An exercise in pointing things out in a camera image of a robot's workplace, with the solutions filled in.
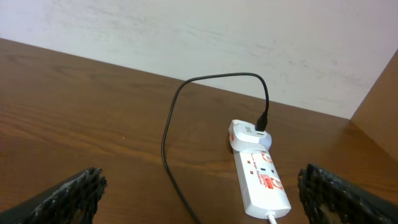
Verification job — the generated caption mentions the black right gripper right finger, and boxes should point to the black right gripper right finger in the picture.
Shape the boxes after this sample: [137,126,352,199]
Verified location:
[298,164,397,224]

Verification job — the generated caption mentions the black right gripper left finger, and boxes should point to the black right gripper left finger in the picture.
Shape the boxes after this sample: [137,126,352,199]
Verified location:
[1,167,107,224]

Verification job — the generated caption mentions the white usb charger plug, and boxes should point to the white usb charger plug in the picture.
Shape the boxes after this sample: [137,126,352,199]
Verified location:
[228,119,272,154]

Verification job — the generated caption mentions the white power strip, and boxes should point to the white power strip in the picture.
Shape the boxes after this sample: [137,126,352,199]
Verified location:
[234,151,292,219]

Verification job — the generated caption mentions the black usb charging cable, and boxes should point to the black usb charging cable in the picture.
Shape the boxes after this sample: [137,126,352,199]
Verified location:
[160,72,270,224]

